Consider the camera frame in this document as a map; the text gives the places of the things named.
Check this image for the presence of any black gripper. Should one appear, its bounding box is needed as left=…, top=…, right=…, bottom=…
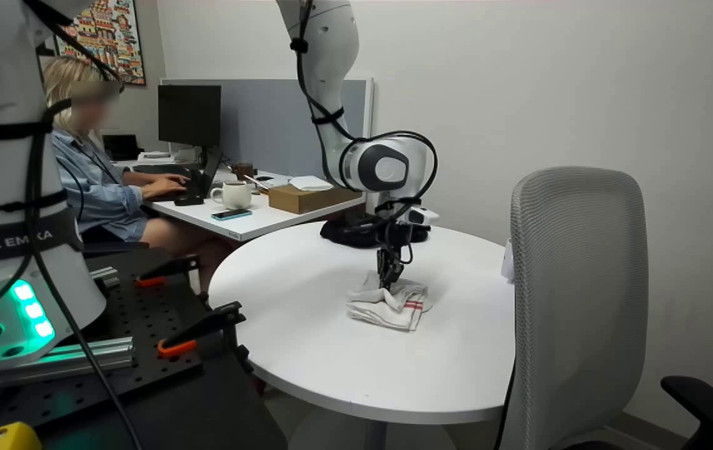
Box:
left=376, top=205, right=437, bottom=286

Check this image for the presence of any white cloth with red stripe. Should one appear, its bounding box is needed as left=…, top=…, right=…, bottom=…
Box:
left=349, top=280, right=431, bottom=331

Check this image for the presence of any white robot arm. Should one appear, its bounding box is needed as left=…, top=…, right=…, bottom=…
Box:
left=275, top=0, right=437, bottom=286

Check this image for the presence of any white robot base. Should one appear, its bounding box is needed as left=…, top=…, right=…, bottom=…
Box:
left=0, top=0, right=106, bottom=369

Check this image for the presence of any black crumpled cloth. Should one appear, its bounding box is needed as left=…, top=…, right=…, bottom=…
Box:
left=317, top=209, right=432, bottom=249

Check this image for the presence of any cardboard box on desk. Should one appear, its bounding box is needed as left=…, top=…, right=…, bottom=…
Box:
left=267, top=185, right=357, bottom=211

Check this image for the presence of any white mug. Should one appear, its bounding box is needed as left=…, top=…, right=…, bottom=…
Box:
left=211, top=179, right=254, bottom=209

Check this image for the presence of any orange black clamp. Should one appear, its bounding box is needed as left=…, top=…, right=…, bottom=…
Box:
left=155, top=299, right=245, bottom=360
left=136, top=258, right=202, bottom=295

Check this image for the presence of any white office desk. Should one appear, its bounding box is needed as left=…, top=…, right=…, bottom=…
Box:
left=145, top=193, right=365, bottom=241

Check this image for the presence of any grey office chair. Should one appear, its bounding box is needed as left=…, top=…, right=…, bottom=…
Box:
left=497, top=168, right=649, bottom=450

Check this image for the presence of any black perforated mounting board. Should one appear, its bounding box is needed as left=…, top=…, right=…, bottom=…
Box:
left=0, top=248, right=290, bottom=450

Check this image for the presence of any black computer monitor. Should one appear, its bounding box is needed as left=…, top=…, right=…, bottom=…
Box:
left=157, top=85, right=222, bottom=165

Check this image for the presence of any blonde seated person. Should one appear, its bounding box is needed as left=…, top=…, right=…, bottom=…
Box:
left=45, top=56, right=226, bottom=261

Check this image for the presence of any yellow object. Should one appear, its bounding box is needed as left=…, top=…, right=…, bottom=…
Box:
left=0, top=423, right=42, bottom=450

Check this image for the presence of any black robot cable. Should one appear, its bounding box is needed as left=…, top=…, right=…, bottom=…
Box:
left=289, top=0, right=442, bottom=244

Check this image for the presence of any grey partition panel white frame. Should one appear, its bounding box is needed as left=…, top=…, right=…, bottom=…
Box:
left=157, top=78, right=377, bottom=179

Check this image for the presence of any colourful wall picture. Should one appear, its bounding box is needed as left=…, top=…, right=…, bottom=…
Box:
left=67, top=0, right=147, bottom=88

